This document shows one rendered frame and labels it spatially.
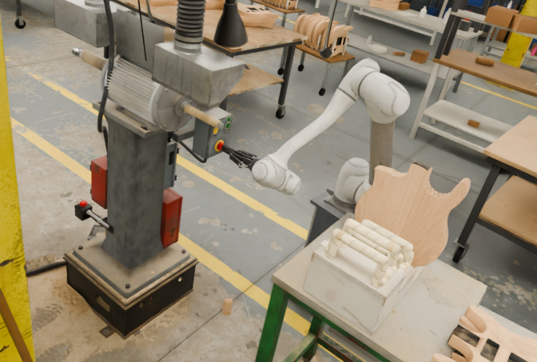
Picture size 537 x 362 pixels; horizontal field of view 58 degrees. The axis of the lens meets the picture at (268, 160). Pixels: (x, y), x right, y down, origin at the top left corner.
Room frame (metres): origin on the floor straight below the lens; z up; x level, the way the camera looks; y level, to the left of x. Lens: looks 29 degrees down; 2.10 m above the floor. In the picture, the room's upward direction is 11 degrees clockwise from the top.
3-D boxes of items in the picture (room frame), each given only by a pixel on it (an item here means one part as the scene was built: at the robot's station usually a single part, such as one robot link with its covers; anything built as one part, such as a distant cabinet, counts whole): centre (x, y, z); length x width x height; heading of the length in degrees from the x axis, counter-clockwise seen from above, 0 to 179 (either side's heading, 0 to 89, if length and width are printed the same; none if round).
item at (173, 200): (2.11, 0.54, 0.49); 0.25 x 0.12 x 0.37; 59
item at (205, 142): (2.10, 0.36, 0.99); 0.24 x 0.21 x 0.26; 59
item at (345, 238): (1.19, -0.33, 1.20); 0.20 x 0.03 x 0.03; 57
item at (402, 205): (1.50, -0.52, 1.17); 0.35 x 0.04 x 0.40; 57
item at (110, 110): (1.97, 0.62, 1.11); 0.36 x 0.24 x 0.04; 59
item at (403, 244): (1.40, -0.46, 1.12); 0.20 x 0.03 x 0.03; 57
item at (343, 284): (1.23, -0.35, 1.02); 0.27 x 0.15 x 0.17; 58
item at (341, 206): (2.21, -0.44, 0.73); 0.22 x 0.18 x 0.06; 51
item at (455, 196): (1.43, -0.63, 1.33); 0.07 x 0.04 x 0.10; 57
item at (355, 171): (2.18, -0.46, 0.87); 0.18 x 0.16 x 0.22; 37
